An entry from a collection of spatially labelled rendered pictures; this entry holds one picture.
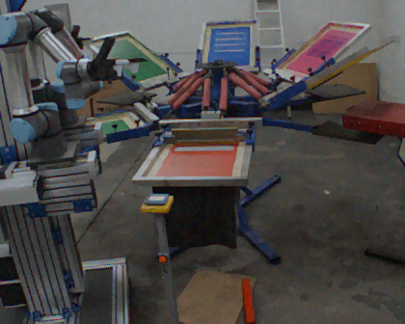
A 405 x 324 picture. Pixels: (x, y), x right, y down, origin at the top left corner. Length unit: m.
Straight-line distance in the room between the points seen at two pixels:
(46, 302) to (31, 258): 0.30
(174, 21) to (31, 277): 5.07
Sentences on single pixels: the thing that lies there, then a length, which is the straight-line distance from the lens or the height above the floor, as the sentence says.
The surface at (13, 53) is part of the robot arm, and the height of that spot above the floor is 1.75.
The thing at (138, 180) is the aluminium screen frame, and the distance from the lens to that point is 2.39.
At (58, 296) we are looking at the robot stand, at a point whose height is 0.36.
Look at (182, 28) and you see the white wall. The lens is 6.97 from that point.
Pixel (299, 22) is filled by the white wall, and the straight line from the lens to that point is 6.84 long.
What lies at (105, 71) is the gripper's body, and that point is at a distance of 1.69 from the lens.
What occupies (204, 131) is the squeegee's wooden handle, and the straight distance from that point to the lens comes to 2.84.
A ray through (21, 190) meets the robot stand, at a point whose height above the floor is 1.16.
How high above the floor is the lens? 1.91
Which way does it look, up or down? 21 degrees down
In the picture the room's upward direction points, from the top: 5 degrees counter-clockwise
